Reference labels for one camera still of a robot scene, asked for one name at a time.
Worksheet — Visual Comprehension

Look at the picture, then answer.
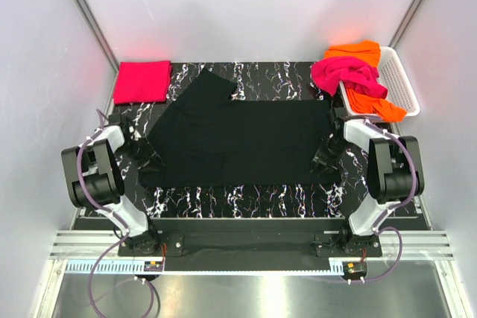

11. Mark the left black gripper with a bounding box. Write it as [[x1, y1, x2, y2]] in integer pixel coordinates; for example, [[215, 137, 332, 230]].
[[116, 136, 162, 172]]

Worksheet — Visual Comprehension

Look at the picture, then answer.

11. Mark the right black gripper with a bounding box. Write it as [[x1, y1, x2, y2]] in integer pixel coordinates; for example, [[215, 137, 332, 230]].
[[312, 137, 351, 177]]

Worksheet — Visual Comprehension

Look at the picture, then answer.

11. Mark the black t-shirt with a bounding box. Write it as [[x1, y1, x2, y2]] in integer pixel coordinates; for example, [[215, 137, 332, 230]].
[[139, 69, 341, 188]]

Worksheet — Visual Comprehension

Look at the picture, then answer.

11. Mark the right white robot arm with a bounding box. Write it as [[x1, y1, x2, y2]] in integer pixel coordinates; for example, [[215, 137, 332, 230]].
[[311, 108, 425, 256]]

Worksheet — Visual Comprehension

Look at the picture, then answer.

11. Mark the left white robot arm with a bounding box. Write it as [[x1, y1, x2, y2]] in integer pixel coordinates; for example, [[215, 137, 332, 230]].
[[61, 113, 166, 255]]

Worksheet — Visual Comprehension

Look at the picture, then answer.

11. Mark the folded pink t-shirt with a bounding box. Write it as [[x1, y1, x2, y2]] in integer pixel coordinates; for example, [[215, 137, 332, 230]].
[[113, 60, 172, 105]]

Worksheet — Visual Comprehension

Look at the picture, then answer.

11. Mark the crumpled pink t-shirt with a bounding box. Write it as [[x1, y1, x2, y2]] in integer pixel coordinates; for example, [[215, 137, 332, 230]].
[[311, 57, 388, 98]]

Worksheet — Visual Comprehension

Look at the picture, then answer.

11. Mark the white plastic basket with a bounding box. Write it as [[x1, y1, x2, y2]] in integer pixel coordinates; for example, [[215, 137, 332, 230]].
[[323, 40, 420, 118]]

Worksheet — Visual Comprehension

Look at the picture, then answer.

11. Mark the orange t-shirt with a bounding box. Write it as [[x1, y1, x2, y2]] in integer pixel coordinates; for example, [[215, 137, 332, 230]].
[[321, 40, 407, 122]]

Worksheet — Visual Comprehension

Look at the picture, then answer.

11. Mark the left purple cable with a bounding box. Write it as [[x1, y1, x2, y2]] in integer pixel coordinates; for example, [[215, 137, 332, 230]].
[[76, 109, 161, 317]]

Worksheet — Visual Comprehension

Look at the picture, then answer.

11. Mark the aluminium frame rail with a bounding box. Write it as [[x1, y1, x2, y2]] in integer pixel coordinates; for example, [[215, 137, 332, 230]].
[[50, 230, 454, 261]]

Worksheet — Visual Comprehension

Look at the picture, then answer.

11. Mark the white slotted cable duct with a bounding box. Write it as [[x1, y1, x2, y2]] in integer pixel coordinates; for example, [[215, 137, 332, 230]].
[[66, 258, 346, 276]]

